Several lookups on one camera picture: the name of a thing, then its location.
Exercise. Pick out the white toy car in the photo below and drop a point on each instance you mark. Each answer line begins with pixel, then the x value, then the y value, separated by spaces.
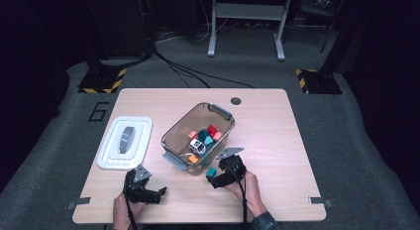
pixel 197 146

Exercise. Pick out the red white-topped toy block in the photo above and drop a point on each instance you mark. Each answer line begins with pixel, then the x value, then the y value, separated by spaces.
pixel 211 130

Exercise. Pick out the white bin lid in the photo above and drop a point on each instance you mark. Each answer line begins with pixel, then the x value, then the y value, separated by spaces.
pixel 125 142

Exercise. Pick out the orange toy block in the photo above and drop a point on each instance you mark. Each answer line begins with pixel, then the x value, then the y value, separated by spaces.
pixel 193 159

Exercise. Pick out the dark teal curved toy block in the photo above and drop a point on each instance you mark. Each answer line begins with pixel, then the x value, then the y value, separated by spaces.
pixel 202 135

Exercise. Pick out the clear brown plastic storage box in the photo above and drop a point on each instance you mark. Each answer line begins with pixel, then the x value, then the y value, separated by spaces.
pixel 181 127

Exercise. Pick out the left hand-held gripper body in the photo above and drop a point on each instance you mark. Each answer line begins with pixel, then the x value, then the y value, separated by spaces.
pixel 136 187

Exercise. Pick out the orange-red toy block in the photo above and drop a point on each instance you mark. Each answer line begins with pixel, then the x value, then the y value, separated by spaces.
pixel 192 135

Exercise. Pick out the black equipment cabinet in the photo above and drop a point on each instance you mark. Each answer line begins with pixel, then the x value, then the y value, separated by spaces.
pixel 122 22

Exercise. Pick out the salmon pink toy block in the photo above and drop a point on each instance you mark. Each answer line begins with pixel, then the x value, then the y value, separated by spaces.
pixel 217 136

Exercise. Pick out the grey device on stand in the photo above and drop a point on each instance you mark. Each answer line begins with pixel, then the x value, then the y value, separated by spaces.
pixel 321 0

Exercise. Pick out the white metal desk frame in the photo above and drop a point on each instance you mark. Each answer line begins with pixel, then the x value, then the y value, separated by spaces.
pixel 247 11

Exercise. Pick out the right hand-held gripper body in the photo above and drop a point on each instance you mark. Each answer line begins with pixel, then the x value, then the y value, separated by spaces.
pixel 235 169

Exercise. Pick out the person's right hand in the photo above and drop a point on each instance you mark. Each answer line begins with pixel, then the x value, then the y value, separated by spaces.
pixel 252 193

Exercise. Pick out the grey table bracket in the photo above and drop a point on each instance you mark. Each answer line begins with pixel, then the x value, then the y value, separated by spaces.
pixel 79 202
pixel 319 200

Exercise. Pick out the black stand striped base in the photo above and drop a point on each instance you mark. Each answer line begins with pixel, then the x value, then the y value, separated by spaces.
pixel 99 79
pixel 322 83

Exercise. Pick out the light blue toy block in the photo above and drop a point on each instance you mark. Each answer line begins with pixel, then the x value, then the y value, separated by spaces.
pixel 208 140

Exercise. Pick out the person's left hand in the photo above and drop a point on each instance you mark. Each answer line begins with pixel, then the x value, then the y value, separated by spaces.
pixel 120 210

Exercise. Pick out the round dark table grommet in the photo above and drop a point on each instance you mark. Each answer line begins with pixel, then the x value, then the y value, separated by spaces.
pixel 235 101

